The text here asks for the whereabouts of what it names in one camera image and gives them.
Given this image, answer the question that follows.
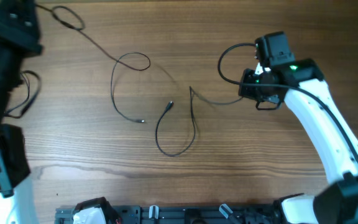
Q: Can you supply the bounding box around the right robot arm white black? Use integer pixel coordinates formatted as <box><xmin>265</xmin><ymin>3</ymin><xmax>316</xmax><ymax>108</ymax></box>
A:
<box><xmin>239</xmin><ymin>32</ymin><xmax>358</xmax><ymax>223</ymax></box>

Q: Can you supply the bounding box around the thin black USB cable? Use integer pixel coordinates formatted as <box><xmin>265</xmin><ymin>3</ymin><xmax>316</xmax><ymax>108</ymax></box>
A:
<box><xmin>35</xmin><ymin>3</ymin><xmax>151</xmax><ymax>124</ymax></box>

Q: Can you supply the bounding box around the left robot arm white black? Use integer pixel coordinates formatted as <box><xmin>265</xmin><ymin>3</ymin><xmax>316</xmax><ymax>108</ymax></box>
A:
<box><xmin>0</xmin><ymin>1</ymin><xmax>43</xmax><ymax>223</ymax></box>

